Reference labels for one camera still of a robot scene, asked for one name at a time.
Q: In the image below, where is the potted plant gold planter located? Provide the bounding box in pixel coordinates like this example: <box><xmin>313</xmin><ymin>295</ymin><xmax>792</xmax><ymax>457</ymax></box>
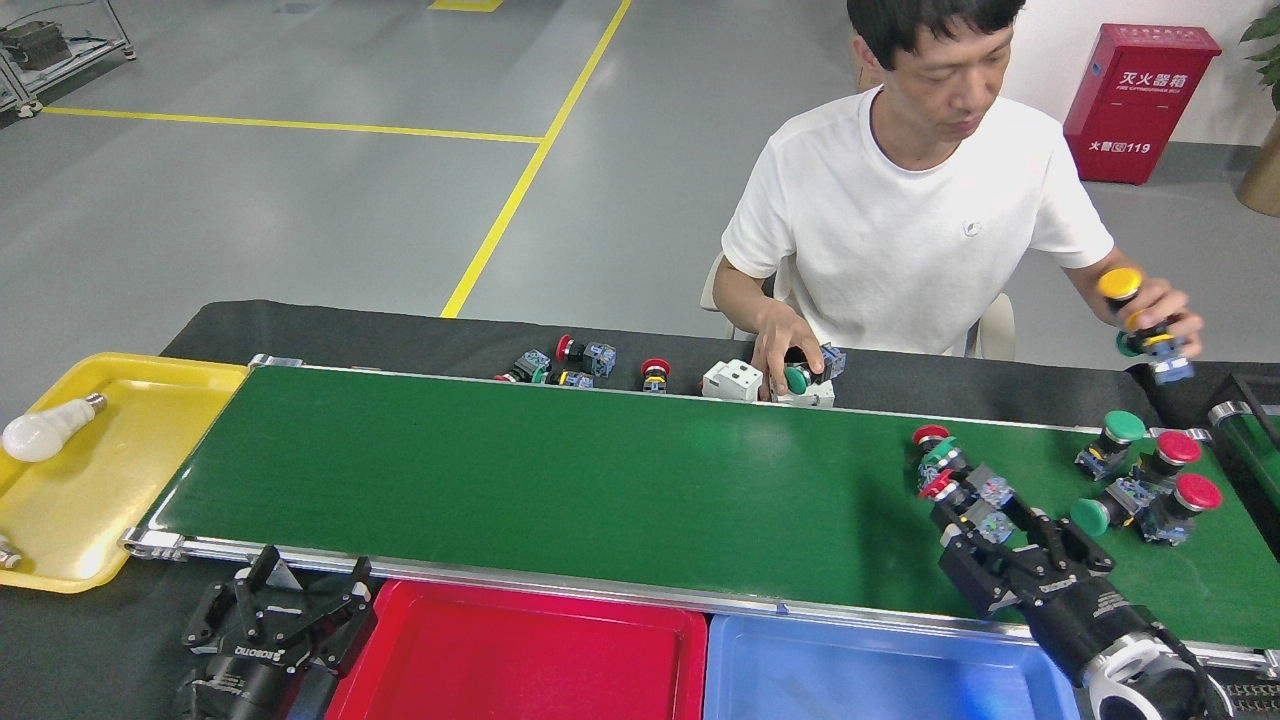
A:
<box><xmin>1236</xmin><ymin>5</ymin><xmax>1280</xmax><ymax>219</ymax></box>

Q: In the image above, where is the metal wheeled rack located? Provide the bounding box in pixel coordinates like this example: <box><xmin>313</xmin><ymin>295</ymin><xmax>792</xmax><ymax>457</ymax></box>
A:
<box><xmin>0</xmin><ymin>0</ymin><xmax>136</xmax><ymax>119</ymax></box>

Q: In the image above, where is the wide green conveyor belt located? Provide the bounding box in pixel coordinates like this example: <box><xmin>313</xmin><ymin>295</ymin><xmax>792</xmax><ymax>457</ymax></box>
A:
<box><xmin>120</xmin><ymin>353</ymin><xmax>1280</xmax><ymax>673</ymax></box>

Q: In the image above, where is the red fire extinguisher cabinet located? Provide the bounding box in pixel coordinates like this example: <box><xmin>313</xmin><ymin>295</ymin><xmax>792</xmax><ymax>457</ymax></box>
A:
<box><xmin>1063</xmin><ymin>23</ymin><xmax>1223</xmax><ymax>186</ymax></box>

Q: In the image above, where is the person's right hand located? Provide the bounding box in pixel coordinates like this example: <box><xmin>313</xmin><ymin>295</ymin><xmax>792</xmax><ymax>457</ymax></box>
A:
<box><xmin>750</xmin><ymin>300</ymin><xmax>831</xmax><ymax>401</ymax></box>

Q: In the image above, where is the black equipment case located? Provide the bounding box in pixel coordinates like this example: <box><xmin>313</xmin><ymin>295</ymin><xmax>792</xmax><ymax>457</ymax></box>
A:
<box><xmin>0</xmin><ymin>20</ymin><xmax>73</xmax><ymax>71</ymax></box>

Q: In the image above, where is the person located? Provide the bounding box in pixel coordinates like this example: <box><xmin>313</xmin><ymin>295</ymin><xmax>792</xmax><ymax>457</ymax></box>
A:
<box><xmin>712</xmin><ymin>0</ymin><xmax>1204</xmax><ymax>401</ymax></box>

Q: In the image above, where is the blue plastic bin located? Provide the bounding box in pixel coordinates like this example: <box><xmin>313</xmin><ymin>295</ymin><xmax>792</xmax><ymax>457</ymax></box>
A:
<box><xmin>703</xmin><ymin>613</ymin><xmax>1086</xmax><ymax>720</ymax></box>

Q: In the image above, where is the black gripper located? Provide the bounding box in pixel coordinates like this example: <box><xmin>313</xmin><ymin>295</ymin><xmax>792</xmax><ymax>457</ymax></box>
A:
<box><xmin>938</xmin><ymin>498</ymin><xmax>1153</xmax><ymax>687</ymax></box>
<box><xmin>180</xmin><ymin>545</ymin><xmax>378</xmax><ymax>720</ymax></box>

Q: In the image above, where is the red plastic bin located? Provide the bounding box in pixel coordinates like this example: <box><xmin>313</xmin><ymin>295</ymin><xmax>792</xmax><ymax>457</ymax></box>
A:
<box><xmin>325</xmin><ymin>580</ymin><xmax>709</xmax><ymax>720</ymax></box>

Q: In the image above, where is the person's left hand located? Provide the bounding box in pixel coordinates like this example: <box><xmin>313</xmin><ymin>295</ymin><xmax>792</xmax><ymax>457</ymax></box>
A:
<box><xmin>1118</xmin><ymin>275</ymin><xmax>1204</xmax><ymax>361</ymax></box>

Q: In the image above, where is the white circuit breaker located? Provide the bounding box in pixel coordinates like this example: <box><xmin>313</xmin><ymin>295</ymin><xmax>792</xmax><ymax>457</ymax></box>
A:
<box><xmin>702</xmin><ymin>360</ymin><xmax>764</xmax><ymax>403</ymax></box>
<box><xmin>768</xmin><ymin>378</ymin><xmax>836</xmax><ymax>409</ymax></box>

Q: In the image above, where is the yellow head push button switch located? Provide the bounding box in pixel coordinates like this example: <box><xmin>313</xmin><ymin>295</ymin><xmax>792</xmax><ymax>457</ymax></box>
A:
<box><xmin>1098</xmin><ymin>268</ymin><xmax>1146</xmax><ymax>331</ymax></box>

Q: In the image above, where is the yellow plastic tray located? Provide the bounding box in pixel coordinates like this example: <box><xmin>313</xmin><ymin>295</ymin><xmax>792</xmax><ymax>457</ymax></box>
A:
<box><xmin>0</xmin><ymin>352</ymin><xmax>251</xmax><ymax>595</ymax></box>

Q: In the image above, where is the narrow green conveyor belt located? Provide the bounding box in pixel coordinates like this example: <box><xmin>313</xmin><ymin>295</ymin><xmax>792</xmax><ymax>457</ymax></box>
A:
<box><xmin>1208</xmin><ymin>375</ymin><xmax>1280</xmax><ymax>561</ymax></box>

